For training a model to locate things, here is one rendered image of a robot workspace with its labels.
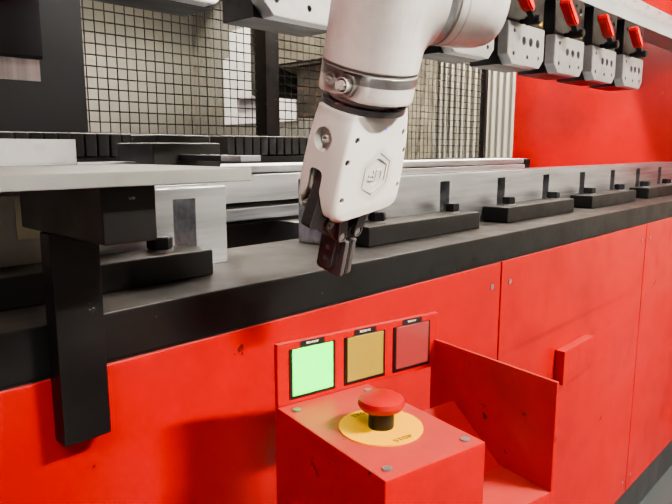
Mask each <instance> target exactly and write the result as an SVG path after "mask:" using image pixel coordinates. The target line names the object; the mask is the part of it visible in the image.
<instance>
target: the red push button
mask: <svg viewBox="0 0 672 504"><path fill-rule="evenodd" d="M358 405H359V407H360V409H361V410H362V411H363V412H365V413H367V414H368V427H369V428H370V429H372V430H375V431H389V430H391V429H393V427H394V414H397V413H399V412H401V410H402V409H403V407H404V405H405V401H404V398H403V396H402V395H401V394H399V393H397V392H395V391H393V390H390V389H385V388H375V389H371V390H368V391H366V392H364V393H362V394H361V395H360V396H359V399H358Z"/></svg>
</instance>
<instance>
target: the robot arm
mask: <svg viewBox="0 0 672 504"><path fill-rule="evenodd" d="M510 2H511V0H331V4H330V11H329V17H328V24H327V31H326V37H325V44H324V51H323V58H322V64H321V71H320V78H319V84H318V85H319V87H320V89H322V90H324V91H323V93H322V102H319V105H318V108H317V111H316V114H315V117H314V120H313V124H312V127H311V131H310V135H309V138H308V142H307V147H306V151H305V156H304V161H303V166H302V172H301V177H300V185H299V202H300V204H301V205H302V206H305V209H304V212H303V216H302V219H301V224H302V225H304V226H306V227H308V228H310V229H312V230H318V231H319V232H321V239H320V245H319V251H318V257H317V265H318V266H319V267H321V268H323V269H325V270H326V271H328V272H330V273H331V274H333V275H335V276H336V277H339V276H342V275H343V274H346V273H349V272H350V269H351V264H352V259H353V254H354V249H355V244H356V238H354V236H355V237H358V236H359V235H360V234H361V232H362V229H363V226H364V222H365V219H366V218H367V216H368V215H369V213H371V212H374V211H377V210H380V209H382V208H385V207H387V206H389V205H390V204H392V203H393V202H394V200H395V199H396V196H397V192H398V187H399V182H400V177H401V172H402V166H403V160H404V153H405V146H406V137H407V123H408V109H407V107H406V106H408V105H410V104H412V102H413V97H414V93H415V88H416V84H417V79H418V74H419V70H420V66H421V61H422V57H423V54H424V52H425V50H426V49H427V47H428V46H440V47H449V48H477V47H480V46H483V45H486V44H488V43H490V42H491V41H492V40H494V39H495V38H496V37H497V35H498V34H499V32H500V31H501V29H502V28H503V26H504V23H505V21H506V18H507V15H508V11H509V7H510Z"/></svg>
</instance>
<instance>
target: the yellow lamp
mask: <svg viewBox="0 0 672 504"><path fill-rule="evenodd" d="M383 334H384V331H378V332H373V333H369V334H364V335H359V336H355V337H350V338H347V382H351V381H355V380H358V379H362V378H366V377H370V376H374V375H377V374H381V373H383Z"/></svg>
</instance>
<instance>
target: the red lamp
mask: <svg viewBox="0 0 672 504"><path fill-rule="evenodd" d="M428 329H429V321H425V322H420V323H416V324H411V325H406V326H402V327H397V328H396V357H395V369H400V368H404V367H408V366H412V365H415V364H419V363H423V362H427V361H428Z"/></svg>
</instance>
